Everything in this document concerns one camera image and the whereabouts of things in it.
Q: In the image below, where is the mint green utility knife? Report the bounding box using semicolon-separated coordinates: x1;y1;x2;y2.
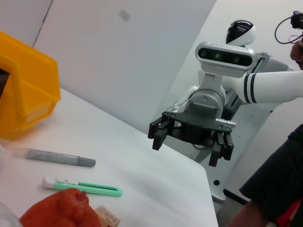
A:
42;176;124;197

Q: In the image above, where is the beige eraser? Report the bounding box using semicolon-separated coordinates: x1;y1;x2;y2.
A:
94;205;121;227

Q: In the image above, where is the yellow plastic bin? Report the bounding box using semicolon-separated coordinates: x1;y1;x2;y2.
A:
0;30;62;140

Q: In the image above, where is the red-orange wrinkled orange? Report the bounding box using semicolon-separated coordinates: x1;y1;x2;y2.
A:
18;188;100;227

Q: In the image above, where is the person in dark shirt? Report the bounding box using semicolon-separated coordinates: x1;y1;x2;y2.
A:
227;40;303;227

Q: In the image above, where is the red fabric piece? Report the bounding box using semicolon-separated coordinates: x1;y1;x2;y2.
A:
274;200;303;227

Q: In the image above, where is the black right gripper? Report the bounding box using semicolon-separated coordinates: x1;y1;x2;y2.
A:
148;112;235;167

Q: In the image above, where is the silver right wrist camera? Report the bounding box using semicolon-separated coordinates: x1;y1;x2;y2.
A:
195;41;254;92

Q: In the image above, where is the grey glitter pen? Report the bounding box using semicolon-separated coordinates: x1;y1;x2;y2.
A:
14;148;97;168

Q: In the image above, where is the white robot head black visor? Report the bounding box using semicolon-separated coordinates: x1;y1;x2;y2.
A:
226;20;257;46

